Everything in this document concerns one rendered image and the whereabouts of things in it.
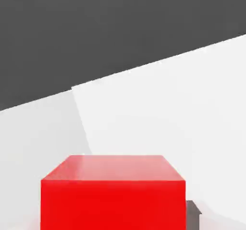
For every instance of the small red cube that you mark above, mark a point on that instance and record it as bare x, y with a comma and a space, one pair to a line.
113, 205

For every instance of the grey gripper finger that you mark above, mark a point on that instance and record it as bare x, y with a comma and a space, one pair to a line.
192, 216

